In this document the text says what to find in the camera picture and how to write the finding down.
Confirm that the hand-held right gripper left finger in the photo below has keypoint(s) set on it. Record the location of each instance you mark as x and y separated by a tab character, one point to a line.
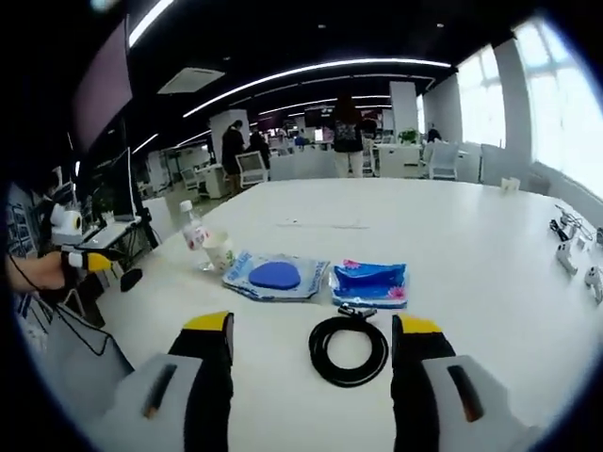
160	405

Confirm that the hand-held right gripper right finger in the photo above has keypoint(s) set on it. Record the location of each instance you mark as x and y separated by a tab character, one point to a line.
433	405

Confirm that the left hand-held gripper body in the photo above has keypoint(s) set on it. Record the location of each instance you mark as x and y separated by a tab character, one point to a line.
66	223

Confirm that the clear plastic bottle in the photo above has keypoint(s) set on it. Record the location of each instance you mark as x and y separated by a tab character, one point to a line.
194	230

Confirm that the white paper cup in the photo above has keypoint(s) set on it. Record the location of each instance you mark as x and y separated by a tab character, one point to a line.
220	252

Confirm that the blue tissue packet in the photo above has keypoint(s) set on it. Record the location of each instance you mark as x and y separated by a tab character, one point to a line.
369	285

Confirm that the large pack with blue oval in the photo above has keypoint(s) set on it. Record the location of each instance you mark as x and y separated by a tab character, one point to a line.
275	275

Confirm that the open laptop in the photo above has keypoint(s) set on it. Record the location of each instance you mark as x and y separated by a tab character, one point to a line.
113	226

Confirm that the small black object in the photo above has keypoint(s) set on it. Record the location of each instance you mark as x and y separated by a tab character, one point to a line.
131	280

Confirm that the blue white printed board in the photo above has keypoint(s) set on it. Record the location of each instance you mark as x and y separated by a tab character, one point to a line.
19	230

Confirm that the white table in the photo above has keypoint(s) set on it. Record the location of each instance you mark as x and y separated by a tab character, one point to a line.
424	226

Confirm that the white office chair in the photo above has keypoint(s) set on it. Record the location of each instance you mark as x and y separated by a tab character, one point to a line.
252	167
445	160

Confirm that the ceiling air vent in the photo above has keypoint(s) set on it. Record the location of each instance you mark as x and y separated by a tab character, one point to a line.
193	80

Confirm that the white handheld device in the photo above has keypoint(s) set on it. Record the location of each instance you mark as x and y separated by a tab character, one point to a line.
566	256
594	282

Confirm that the long ceiling light strip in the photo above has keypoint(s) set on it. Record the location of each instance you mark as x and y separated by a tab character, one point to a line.
151	21
330	70

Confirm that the small white box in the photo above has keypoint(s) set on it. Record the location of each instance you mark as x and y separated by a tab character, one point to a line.
510	183

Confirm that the small round grey device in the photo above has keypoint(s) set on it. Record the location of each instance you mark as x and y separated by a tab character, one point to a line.
599	234

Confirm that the green potted plant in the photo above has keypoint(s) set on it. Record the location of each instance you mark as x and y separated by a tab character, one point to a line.
409	136

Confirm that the large window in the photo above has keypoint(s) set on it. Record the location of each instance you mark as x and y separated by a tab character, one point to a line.
565	108
480	99

